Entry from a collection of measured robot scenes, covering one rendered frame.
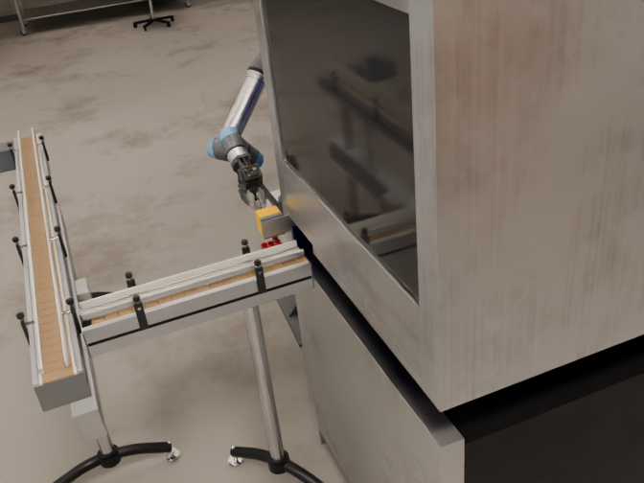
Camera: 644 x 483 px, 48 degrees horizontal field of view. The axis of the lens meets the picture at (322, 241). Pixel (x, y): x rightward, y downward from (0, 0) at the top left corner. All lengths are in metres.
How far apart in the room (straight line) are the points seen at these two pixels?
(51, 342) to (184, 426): 1.11
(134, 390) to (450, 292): 2.16
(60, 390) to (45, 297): 0.41
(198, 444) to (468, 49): 2.16
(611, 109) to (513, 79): 0.24
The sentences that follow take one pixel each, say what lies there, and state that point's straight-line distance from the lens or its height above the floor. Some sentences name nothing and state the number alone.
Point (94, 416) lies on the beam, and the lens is 2.46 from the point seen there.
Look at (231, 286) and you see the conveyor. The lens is 2.13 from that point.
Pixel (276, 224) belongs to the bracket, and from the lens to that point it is 2.26.
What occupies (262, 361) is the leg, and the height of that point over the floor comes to 0.60.
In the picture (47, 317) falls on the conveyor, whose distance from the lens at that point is 2.22.
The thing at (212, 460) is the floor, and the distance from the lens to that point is 2.93.
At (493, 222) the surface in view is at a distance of 1.37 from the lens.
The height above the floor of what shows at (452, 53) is 1.75.
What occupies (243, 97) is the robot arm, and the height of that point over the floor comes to 1.22.
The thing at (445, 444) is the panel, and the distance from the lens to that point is 1.67.
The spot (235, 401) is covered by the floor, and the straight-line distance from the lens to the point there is 3.14.
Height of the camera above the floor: 2.09
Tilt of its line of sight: 31 degrees down
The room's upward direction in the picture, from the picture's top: 7 degrees counter-clockwise
